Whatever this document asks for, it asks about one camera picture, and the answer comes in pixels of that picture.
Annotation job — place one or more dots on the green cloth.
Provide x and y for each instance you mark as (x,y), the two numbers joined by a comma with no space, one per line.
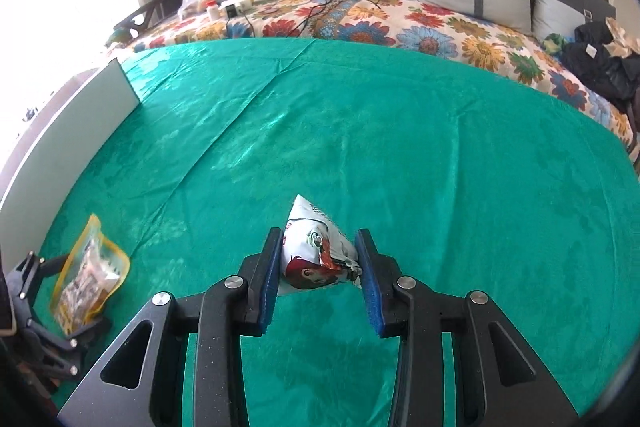
(555,43)

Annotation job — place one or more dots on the floral bed sheet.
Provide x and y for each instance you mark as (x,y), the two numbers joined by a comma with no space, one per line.
(400,27)

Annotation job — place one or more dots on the white triangular snack packet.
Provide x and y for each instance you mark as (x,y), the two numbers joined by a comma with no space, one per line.
(310,247)

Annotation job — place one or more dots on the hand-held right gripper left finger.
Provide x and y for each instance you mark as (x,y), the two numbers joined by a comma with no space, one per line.
(267,287)

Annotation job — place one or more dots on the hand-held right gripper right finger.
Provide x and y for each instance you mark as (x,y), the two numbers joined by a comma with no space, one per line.
(372,297)

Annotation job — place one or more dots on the beige cloth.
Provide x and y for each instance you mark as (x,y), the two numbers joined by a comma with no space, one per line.
(622,37)

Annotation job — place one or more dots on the white power strip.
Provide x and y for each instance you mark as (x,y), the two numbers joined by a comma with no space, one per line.
(240,3)

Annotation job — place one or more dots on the white board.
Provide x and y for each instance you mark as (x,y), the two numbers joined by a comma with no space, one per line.
(65,127)

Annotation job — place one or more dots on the dark wooden chair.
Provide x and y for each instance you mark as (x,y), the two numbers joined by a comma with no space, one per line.
(145,17)

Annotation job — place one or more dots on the yellow-edged clear snack packet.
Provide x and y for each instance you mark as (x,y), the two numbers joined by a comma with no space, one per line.
(85,277)

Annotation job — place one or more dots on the green blanket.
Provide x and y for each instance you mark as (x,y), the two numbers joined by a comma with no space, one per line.
(400,132)

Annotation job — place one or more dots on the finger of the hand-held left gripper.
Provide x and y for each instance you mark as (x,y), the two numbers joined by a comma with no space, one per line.
(35,267)
(65,357)

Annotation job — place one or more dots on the white bottle with red cap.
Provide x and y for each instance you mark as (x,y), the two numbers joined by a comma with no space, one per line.
(213,10)

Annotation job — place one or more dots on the pile of black clothes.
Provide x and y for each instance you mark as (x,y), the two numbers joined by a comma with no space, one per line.
(600,62)

